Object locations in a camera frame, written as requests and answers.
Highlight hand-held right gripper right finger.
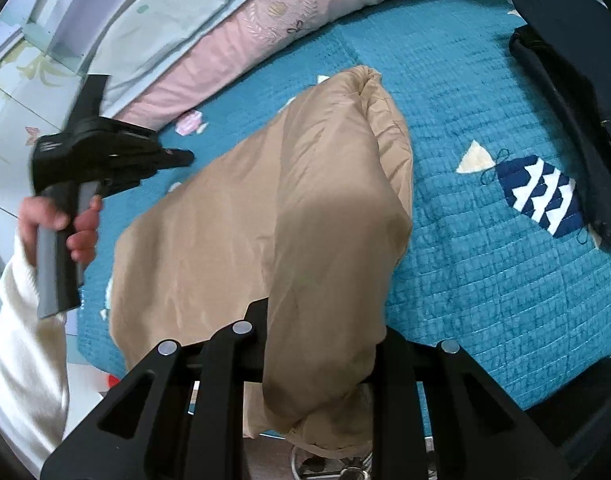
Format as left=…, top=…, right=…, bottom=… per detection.
left=370, top=327, right=571, bottom=480

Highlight tan pants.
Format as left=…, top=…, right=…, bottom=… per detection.
left=108, top=65, right=415, bottom=458

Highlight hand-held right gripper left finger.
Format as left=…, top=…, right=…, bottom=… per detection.
left=40, top=299, right=271, bottom=480

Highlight pink pillow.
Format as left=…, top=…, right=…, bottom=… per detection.
left=118, top=0, right=509, bottom=133

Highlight white bed headboard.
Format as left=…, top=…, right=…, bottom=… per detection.
left=22, top=0, right=136, bottom=73

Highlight teal quilted blanket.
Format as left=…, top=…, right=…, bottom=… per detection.
left=75, top=0, right=611, bottom=436

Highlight navy knit sweater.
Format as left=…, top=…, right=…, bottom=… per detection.
left=508, top=0, right=611, bottom=253

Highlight person's left forearm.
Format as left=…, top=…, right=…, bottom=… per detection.
left=0, top=232, right=71, bottom=466

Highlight pale white pillow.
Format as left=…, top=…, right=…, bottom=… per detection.
left=50, top=0, right=306, bottom=118

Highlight person's left hand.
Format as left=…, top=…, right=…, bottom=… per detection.
left=18, top=195, right=104, bottom=266

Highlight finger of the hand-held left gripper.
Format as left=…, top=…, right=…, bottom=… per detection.
left=155, top=147, right=196, bottom=173

